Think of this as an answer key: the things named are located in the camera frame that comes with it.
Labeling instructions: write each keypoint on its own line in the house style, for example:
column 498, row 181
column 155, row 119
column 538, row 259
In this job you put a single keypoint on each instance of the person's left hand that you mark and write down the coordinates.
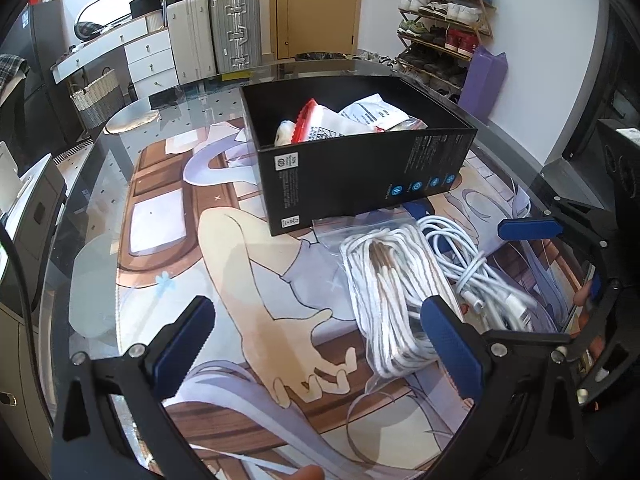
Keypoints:
column 310, row 472

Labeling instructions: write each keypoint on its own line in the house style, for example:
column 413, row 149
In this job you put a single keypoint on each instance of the grey cabinet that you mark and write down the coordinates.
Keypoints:
column 20, row 360

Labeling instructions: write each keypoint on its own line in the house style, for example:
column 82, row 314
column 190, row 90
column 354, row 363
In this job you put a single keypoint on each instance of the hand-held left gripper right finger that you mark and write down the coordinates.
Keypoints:
column 452, row 352

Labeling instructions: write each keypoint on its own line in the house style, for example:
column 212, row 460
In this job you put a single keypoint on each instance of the white dresser with drawers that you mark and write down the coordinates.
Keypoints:
column 150, row 55

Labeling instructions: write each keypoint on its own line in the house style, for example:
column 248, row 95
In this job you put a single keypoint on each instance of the purple bag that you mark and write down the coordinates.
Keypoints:
column 485, row 85

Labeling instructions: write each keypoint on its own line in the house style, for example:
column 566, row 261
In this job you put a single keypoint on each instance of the wicker basket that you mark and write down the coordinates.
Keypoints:
column 97, row 100

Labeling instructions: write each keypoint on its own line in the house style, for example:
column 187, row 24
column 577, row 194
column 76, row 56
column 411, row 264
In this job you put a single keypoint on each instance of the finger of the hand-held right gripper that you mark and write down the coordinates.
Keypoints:
column 594, row 292
column 530, row 230

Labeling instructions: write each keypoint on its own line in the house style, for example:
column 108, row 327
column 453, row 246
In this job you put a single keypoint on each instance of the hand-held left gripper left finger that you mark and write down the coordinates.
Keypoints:
column 182, row 347

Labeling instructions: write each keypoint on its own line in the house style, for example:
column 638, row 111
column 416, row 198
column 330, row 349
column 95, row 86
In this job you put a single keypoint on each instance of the silver suitcase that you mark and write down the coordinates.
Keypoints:
column 235, row 30

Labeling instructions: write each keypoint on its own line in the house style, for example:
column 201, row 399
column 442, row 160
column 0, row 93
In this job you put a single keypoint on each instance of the wooden shoe rack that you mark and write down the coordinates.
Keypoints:
column 487, row 15

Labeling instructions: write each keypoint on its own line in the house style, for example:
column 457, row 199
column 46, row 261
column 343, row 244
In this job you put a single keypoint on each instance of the black cardboard box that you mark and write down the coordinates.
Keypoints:
column 360, row 175

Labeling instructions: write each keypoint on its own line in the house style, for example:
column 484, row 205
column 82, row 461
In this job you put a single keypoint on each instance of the white packet with red print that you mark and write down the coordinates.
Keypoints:
column 372, row 110

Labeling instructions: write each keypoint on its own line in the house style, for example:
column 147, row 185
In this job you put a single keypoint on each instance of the group of assorted shoes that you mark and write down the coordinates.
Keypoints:
column 440, row 10

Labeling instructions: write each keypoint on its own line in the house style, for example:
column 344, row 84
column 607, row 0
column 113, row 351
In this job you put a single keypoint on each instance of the oval mirror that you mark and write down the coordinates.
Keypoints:
column 115, row 15

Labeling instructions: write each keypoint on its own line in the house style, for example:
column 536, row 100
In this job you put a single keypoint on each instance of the red and white packet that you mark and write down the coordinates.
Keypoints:
column 320, row 122

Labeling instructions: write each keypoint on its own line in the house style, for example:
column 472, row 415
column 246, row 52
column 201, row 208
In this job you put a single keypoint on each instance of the tan wooden door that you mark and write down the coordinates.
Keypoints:
column 320, row 10

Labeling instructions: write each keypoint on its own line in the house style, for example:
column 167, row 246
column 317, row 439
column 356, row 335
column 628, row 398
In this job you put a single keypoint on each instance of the person's right hand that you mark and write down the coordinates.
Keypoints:
column 597, row 347

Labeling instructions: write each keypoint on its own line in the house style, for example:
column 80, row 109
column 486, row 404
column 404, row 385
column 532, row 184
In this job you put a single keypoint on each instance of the dark grey fridge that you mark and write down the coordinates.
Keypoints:
column 45, row 75

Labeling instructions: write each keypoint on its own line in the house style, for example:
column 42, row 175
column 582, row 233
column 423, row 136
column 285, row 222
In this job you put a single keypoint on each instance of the printed table mat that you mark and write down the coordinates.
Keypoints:
column 250, row 280

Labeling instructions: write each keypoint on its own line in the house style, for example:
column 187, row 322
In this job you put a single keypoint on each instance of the white suitcase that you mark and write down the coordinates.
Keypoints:
column 190, row 40

